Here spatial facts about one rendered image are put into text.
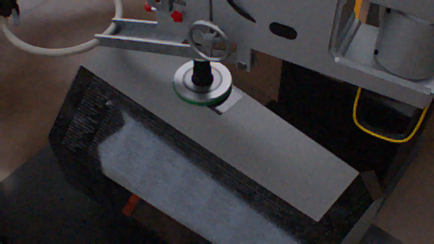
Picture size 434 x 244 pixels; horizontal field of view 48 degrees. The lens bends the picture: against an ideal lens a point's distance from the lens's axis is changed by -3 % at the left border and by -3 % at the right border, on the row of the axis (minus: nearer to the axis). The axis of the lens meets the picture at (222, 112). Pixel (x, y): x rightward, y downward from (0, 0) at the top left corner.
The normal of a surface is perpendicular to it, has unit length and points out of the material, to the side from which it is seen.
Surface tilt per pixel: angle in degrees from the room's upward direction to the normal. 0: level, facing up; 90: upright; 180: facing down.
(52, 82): 0
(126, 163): 45
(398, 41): 90
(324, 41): 90
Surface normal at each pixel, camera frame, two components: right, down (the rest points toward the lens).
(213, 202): -0.44, -0.06
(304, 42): -0.47, 0.66
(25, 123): 0.00, -0.66
